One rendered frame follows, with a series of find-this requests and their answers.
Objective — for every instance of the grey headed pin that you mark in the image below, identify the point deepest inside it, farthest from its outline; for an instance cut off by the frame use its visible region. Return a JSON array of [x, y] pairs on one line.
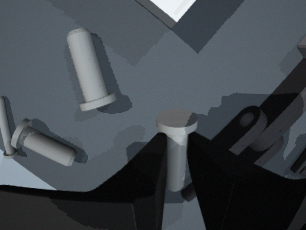
[[5, 131], [88, 70], [43, 144]]

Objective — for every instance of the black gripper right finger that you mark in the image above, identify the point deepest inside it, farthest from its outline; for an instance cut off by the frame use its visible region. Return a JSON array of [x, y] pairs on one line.
[[236, 194]]

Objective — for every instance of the dark grey l-shaped hex key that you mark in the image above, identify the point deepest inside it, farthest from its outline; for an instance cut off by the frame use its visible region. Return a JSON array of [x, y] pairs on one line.
[[299, 166]]

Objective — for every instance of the grey clevis fork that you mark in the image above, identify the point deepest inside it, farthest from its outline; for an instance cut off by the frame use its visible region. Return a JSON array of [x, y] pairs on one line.
[[237, 135]]

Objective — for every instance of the white compartment tray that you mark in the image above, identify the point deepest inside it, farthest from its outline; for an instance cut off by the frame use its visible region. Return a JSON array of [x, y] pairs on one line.
[[160, 9]]

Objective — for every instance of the dark grey flat slab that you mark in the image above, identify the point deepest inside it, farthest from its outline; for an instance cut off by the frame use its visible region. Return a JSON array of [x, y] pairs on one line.
[[219, 58]]

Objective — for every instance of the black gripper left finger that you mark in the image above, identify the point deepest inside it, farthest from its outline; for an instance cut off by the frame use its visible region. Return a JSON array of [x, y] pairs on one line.
[[132, 199]]

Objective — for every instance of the white headed pin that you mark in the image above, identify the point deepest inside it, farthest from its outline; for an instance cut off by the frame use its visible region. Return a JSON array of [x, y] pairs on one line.
[[176, 123]]

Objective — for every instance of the grey square block with holes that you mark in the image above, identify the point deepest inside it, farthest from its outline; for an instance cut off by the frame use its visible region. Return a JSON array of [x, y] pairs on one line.
[[302, 46]]

